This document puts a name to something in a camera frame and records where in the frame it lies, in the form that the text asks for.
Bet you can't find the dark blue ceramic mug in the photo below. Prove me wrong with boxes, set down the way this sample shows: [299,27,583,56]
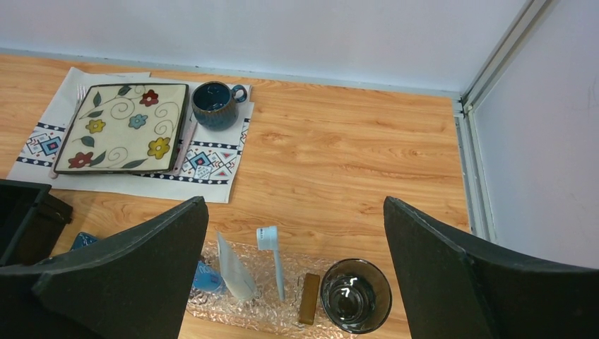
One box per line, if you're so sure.
[191,81,248,131]

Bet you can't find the silver fork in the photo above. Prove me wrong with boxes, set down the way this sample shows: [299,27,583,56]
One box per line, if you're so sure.
[48,84,88,180]

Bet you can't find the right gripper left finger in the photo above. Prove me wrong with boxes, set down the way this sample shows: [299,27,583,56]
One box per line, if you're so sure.
[1,196,209,338]

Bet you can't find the silver knife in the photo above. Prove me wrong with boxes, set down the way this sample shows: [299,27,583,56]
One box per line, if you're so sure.
[171,121,198,175]

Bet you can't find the square floral ceramic plate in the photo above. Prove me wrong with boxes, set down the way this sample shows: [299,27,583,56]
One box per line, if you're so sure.
[54,83,189,174]

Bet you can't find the white toothpaste tube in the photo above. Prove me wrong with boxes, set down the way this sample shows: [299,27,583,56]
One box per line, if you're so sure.
[217,233,257,301]

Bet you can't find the clear glass tray wooden handles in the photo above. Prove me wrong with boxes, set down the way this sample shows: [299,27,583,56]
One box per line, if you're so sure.
[186,242,358,338]

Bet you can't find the blue toothpaste tube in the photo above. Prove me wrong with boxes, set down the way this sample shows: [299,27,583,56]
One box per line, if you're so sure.
[192,261,227,294]

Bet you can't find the white patterned placemat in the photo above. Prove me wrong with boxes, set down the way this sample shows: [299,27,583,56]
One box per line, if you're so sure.
[8,67,254,203]

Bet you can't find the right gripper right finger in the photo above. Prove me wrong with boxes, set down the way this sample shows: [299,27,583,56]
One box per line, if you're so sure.
[384,197,598,338]

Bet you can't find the white toothbrush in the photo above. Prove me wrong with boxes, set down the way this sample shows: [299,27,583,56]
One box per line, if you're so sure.
[256,226,285,301]

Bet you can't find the blue shell-shaped dish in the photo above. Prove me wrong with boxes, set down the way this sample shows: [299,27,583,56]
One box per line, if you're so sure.
[70,232,99,251]

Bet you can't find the black plastic bin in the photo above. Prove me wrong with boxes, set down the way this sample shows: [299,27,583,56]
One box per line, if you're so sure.
[1,179,73,267]

